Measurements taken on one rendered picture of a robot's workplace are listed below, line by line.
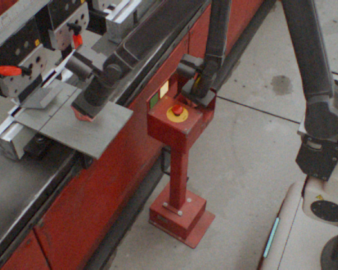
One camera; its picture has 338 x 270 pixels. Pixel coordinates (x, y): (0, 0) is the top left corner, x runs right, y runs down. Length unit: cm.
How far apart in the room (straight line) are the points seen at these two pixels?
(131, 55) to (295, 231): 118
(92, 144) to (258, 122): 153
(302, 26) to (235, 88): 188
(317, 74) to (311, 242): 110
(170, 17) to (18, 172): 66
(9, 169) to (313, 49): 88
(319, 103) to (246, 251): 133
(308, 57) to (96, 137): 59
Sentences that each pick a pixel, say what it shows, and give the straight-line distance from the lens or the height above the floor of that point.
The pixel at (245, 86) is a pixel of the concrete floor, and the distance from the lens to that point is 282.
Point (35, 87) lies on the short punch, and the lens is 139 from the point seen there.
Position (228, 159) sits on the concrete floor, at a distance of 247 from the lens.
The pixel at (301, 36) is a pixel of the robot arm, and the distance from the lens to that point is 95.
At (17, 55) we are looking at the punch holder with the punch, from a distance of 123.
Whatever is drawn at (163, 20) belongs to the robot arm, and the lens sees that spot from 99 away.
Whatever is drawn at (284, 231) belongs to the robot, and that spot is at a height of 28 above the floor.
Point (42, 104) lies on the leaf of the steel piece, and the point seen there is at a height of 105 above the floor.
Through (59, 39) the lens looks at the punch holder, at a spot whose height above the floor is 114.
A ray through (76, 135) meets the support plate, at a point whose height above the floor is 100.
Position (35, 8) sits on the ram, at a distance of 124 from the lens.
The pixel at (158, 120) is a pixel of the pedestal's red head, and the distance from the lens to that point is 160.
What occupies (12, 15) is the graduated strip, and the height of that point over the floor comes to 130.
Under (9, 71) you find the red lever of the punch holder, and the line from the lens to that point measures 116.
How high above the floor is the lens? 199
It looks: 51 degrees down
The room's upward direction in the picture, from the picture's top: 1 degrees clockwise
